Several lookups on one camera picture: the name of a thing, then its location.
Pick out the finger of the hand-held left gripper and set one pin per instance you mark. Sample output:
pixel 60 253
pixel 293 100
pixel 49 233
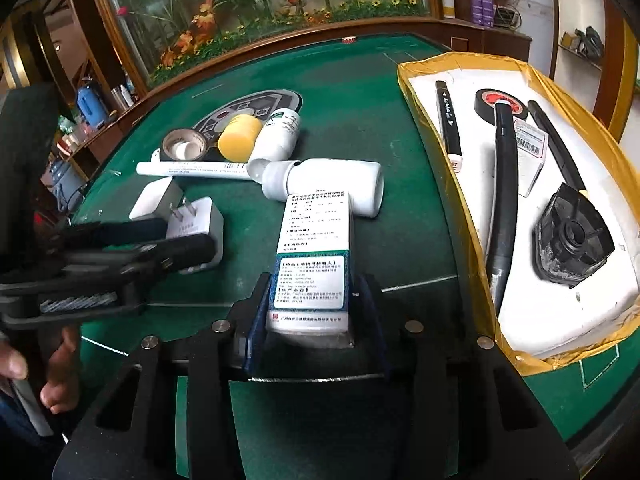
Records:
pixel 175 255
pixel 115 235

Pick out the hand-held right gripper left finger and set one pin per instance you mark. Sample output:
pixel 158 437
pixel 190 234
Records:
pixel 252 330

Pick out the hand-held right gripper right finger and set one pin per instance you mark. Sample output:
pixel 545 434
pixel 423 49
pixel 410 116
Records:
pixel 372 320

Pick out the white charger plug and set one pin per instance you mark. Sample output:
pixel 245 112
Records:
pixel 200 220

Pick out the long white medicine box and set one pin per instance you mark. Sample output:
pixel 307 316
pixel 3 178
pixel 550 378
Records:
pixel 312 260

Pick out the white marker pen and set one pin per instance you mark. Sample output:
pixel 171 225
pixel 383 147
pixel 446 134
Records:
pixel 200 170

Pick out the white bottle green label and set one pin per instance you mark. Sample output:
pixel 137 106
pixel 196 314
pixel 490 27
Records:
pixel 277 135

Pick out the yellow-taped white foam box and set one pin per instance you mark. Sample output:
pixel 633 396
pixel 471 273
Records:
pixel 550 300

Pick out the black marker pen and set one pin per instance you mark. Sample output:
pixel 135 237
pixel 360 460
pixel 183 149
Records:
pixel 446 120

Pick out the black plastic part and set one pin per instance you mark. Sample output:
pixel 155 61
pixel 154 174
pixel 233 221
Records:
pixel 572 240

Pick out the small white barcode box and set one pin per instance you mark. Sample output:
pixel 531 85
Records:
pixel 530 160

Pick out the black tape roll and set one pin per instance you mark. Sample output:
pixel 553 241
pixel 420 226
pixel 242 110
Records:
pixel 487 100

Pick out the thin black stick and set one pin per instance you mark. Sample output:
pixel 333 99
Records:
pixel 555 145

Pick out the person's left hand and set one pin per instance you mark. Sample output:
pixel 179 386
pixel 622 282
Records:
pixel 57 370

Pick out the brown tape roll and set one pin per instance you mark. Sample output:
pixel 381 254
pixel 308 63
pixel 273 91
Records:
pixel 172 149

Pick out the yellow plastic cap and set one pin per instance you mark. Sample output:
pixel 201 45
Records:
pixel 240 137

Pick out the blue plastic container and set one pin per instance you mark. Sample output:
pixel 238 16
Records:
pixel 90 102

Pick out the large plain white bottle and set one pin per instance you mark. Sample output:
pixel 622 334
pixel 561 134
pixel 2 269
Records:
pixel 330 182

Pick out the grey table control panel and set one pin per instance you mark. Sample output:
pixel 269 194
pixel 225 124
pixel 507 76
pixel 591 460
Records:
pixel 235 107

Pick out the person's blue trousers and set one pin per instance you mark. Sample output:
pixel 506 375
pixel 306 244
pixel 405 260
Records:
pixel 12 440

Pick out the glass flower display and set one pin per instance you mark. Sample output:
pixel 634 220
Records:
pixel 260 5

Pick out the purple spray can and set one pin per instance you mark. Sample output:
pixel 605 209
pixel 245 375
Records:
pixel 476 7
pixel 487 8

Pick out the black bag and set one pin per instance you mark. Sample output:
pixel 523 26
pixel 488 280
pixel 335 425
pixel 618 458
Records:
pixel 585 40

